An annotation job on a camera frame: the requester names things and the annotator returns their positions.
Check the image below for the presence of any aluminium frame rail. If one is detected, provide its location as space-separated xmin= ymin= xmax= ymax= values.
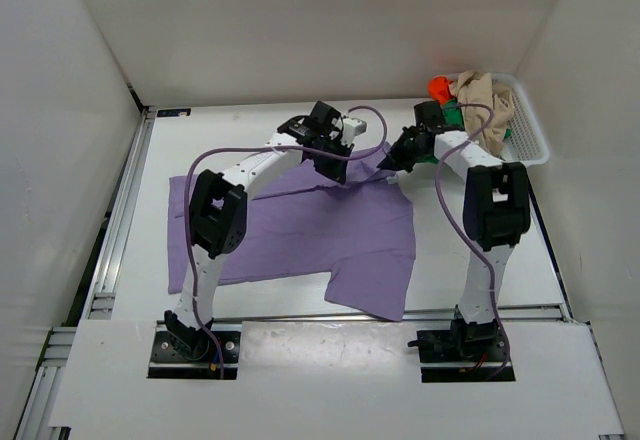
xmin=14 ymin=104 xmax=571 ymax=440

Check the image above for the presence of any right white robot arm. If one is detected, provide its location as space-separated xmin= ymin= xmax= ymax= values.
xmin=379 ymin=101 xmax=531 ymax=363

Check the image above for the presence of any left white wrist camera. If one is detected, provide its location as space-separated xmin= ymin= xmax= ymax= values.
xmin=341 ymin=117 xmax=367 ymax=141

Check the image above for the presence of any white front board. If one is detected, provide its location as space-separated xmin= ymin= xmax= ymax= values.
xmin=50 ymin=320 xmax=623 ymax=439

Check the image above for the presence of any orange t shirt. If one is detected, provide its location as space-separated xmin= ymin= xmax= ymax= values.
xmin=427 ymin=76 xmax=453 ymax=105

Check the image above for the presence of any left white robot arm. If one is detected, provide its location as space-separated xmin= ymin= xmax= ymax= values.
xmin=164 ymin=102 xmax=367 ymax=362

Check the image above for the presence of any green t shirt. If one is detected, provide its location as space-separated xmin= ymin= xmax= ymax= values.
xmin=427 ymin=98 xmax=515 ymax=157

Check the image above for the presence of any beige t shirt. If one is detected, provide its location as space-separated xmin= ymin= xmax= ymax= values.
xmin=449 ymin=70 xmax=515 ymax=157

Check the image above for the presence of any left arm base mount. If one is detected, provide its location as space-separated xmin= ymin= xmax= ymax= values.
xmin=147 ymin=311 xmax=241 ymax=380

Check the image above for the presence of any purple t shirt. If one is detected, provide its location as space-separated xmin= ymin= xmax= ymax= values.
xmin=166 ymin=142 xmax=418 ymax=322

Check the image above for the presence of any white plastic basket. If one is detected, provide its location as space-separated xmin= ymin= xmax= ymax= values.
xmin=449 ymin=72 xmax=551 ymax=169

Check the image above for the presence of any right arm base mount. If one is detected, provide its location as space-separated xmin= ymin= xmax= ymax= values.
xmin=407 ymin=316 xmax=516 ymax=384

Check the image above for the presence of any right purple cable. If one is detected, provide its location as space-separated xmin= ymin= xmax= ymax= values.
xmin=433 ymin=103 xmax=514 ymax=376

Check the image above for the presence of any purple cable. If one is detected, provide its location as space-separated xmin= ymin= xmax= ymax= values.
xmin=433 ymin=103 xmax=514 ymax=376
xmin=182 ymin=104 xmax=389 ymax=376

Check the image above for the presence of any black label sticker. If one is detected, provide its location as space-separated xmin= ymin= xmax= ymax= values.
xmin=156 ymin=108 xmax=192 ymax=118

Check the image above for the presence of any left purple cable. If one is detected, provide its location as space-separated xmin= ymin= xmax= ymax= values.
xmin=182 ymin=104 xmax=389 ymax=376

